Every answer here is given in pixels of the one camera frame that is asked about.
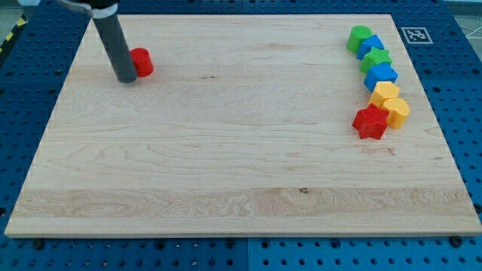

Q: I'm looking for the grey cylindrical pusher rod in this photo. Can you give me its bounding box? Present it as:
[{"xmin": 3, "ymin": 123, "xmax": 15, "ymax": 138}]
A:
[{"xmin": 92, "ymin": 4, "xmax": 137, "ymax": 84}]

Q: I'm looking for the black arm mount with clamp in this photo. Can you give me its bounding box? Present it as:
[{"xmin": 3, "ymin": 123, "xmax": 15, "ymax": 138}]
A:
[{"xmin": 56, "ymin": 0, "xmax": 120, "ymax": 18}]

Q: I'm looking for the red cylinder block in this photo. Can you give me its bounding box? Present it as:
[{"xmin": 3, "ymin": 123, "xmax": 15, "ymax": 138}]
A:
[{"xmin": 130, "ymin": 47, "xmax": 154, "ymax": 78}]

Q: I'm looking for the light wooden board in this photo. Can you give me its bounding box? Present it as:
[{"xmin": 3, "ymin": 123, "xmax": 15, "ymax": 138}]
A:
[{"xmin": 5, "ymin": 14, "xmax": 481, "ymax": 238}]

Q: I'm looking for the green cylinder block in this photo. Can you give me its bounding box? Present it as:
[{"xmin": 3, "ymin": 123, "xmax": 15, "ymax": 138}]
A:
[{"xmin": 347, "ymin": 25, "xmax": 373, "ymax": 53}]

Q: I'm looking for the blue wedge block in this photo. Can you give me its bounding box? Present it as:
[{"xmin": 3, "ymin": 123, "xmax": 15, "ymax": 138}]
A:
[{"xmin": 356, "ymin": 35, "xmax": 385, "ymax": 60}]

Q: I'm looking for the green star block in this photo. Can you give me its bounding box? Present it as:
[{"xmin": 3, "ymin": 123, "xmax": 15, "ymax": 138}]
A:
[{"xmin": 359, "ymin": 47, "xmax": 392, "ymax": 73}]

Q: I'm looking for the blue cube block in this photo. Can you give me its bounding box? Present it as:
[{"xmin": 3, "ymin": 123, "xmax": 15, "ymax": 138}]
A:
[{"xmin": 364, "ymin": 63, "xmax": 398, "ymax": 93}]

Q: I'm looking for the red star block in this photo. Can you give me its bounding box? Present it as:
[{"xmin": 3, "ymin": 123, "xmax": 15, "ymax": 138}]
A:
[{"xmin": 352, "ymin": 103, "xmax": 389, "ymax": 140}]

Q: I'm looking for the yellow pentagon block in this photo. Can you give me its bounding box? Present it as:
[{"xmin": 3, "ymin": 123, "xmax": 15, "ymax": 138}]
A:
[{"xmin": 368, "ymin": 81, "xmax": 400, "ymax": 108}]

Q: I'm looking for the yellow heart block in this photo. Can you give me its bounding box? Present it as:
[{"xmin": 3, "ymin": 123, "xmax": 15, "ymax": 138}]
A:
[{"xmin": 382, "ymin": 97, "xmax": 410, "ymax": 129}]

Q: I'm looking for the white fiducial marker tag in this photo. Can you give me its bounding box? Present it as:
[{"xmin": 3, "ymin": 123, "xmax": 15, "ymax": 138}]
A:
[{"xmin": 401, "ymin": 26, "xmax": 433, "ymax": 44}]

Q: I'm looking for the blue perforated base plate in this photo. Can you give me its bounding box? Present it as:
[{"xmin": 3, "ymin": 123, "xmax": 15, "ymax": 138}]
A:
[{"xmin": 1, "ymin": 0, "xmax": 481, "ymax": 270}]

